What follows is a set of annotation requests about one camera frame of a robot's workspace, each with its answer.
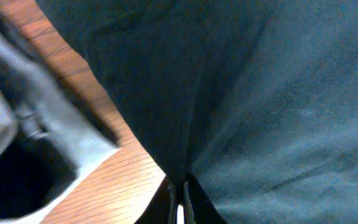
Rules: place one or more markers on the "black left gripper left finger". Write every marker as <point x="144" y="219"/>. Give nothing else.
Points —
<point x="163" y="206"/>

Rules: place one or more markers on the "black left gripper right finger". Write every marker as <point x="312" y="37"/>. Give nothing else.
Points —
<point x="198" y="208"/>

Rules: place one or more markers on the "black t-shirt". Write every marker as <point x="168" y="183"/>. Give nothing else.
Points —
<point x="256" y="99"/>

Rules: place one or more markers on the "folded dark grey shorts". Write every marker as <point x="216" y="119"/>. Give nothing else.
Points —
<point x="50" y="138"/>

